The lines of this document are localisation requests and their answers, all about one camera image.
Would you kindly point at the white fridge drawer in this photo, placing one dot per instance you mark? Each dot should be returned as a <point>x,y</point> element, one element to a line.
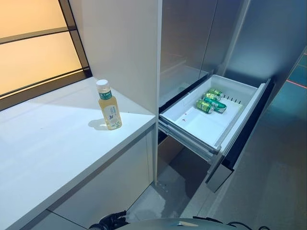
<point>204,124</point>

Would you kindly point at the white counter cabinet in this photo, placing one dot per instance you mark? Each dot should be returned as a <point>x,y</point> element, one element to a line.
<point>60,143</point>

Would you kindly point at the grey robot torso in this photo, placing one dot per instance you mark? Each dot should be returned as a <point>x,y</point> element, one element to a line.
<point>172,225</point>

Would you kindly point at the tall white cabinet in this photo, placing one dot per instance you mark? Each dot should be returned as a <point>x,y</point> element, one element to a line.
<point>120,48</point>

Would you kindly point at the yellow tea bottle green label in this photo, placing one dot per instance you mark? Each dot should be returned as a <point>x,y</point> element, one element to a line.
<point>110,112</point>

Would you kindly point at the dark framed backlit window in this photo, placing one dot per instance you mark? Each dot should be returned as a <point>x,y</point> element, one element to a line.
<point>36,55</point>

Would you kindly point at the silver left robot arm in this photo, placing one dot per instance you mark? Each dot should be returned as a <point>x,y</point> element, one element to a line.
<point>108,221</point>

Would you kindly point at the stainless steel fridge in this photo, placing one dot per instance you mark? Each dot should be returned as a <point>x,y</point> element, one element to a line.
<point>192,43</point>

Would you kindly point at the teal green drink can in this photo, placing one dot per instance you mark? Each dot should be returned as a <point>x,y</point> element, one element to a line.
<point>219,106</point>

